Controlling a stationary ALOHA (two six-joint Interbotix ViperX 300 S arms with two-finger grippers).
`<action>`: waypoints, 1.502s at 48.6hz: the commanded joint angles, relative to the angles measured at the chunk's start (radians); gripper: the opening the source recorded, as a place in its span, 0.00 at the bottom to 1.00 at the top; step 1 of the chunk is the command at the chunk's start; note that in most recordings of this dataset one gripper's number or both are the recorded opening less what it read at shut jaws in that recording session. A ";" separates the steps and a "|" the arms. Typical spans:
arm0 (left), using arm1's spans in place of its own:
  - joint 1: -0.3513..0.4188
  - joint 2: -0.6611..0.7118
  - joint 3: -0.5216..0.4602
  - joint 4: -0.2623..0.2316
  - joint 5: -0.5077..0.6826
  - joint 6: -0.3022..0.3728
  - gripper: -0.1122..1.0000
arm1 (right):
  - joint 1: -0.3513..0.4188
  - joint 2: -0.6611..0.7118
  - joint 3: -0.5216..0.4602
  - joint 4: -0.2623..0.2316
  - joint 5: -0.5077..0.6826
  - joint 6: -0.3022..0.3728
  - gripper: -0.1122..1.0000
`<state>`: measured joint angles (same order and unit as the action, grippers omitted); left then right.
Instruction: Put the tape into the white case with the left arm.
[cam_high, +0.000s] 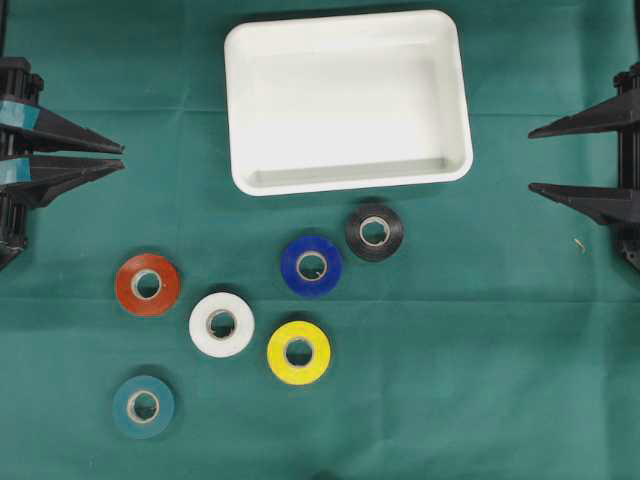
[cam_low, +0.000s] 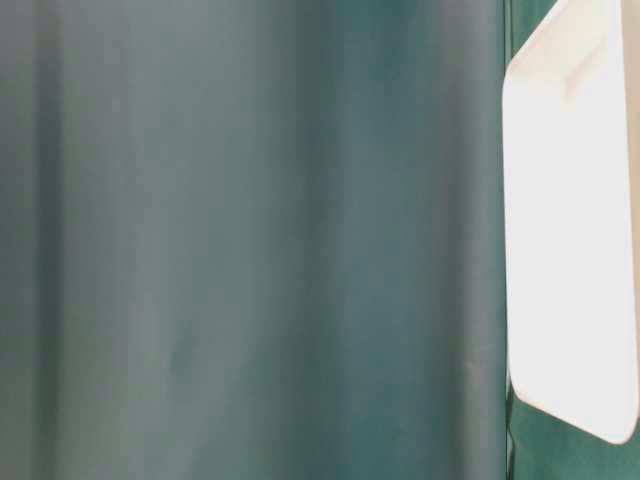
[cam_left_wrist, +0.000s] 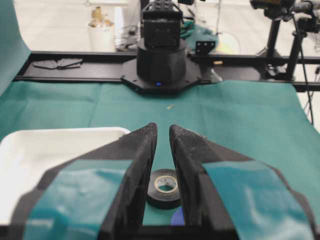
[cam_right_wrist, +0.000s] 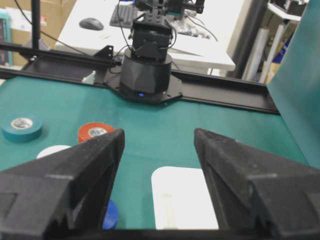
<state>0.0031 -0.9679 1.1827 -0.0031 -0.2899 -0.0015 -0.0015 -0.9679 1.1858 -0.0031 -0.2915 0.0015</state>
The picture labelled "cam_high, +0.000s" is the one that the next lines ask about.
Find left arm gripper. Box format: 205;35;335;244
0;56;126;271

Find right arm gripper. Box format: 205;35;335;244
528;63;639;270

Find red tape roll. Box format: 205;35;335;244
115;253;181;317

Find white tape roll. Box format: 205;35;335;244
189;292;255;358

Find black tape roll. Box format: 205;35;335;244
345;204;404;262

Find yellow tape roll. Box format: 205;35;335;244
267;321;331;386

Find teal tape roll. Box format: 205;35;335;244
112;375;175;439

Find blue tape roll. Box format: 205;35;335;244
280;235;343;297

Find small tan debris scrap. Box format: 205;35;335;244
574;238;587;254

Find green table cloth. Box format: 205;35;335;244
1;1;639;479

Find white rectangular plastic tray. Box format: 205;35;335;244
224;10;473;196

